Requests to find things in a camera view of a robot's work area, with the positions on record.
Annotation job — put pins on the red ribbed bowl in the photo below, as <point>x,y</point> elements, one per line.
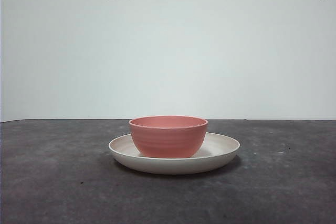
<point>168,142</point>

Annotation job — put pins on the white round plate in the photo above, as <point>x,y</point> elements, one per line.
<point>170,166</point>

